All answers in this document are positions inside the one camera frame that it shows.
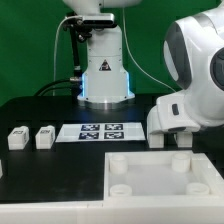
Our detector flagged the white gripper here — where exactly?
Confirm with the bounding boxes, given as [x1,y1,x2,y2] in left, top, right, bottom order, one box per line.
[146,91,224,136]

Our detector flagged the white tag sheet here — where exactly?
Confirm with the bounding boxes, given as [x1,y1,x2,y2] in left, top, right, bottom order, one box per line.
[56,122,145,143]

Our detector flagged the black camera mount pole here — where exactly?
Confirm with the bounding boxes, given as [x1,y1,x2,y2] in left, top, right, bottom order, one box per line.
[70,28,82,99]

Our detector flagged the black base cables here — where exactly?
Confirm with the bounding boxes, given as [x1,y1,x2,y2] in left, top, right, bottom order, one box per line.
[34,78,83,97]

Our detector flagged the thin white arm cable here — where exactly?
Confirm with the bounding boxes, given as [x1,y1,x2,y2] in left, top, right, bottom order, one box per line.
[121,7,178,94]

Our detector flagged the black camera on mount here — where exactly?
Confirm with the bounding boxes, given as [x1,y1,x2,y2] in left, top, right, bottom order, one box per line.
[63,13,116,30]

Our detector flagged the white front fence rail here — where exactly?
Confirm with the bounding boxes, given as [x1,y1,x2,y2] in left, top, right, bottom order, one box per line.
[0,202,224,224]

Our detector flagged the white camera cable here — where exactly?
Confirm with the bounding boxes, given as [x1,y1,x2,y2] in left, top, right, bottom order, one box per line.
[52,15,83,97]

